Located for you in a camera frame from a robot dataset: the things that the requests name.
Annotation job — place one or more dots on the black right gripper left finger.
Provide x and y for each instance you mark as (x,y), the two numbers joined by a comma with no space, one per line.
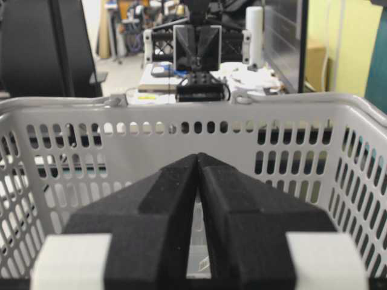
(135,238)

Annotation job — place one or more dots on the grey black opposite gripper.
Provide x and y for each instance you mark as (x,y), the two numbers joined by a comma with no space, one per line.
(194,47)

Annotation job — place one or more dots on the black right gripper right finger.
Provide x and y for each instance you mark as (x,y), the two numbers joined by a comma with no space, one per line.
(262,238)

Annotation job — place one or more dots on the clear plastic item in basket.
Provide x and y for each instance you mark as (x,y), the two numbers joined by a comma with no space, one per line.
(198,266)

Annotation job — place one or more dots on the grey plastic shopping basket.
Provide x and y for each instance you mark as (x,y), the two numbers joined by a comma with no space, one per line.
(61,154)

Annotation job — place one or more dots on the white cylinder roll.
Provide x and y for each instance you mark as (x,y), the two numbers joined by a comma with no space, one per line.
(255,24)

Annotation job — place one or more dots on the black monitor screen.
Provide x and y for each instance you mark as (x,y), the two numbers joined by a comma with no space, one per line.
(285,41)

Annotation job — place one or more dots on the cardboard box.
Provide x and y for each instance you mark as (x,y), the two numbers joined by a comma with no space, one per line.
(316,66)

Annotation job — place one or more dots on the black office chair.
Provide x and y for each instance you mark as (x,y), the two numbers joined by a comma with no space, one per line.
(46,52)

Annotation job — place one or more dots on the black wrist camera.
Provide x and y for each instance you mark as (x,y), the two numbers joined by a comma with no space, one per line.
(202,87)

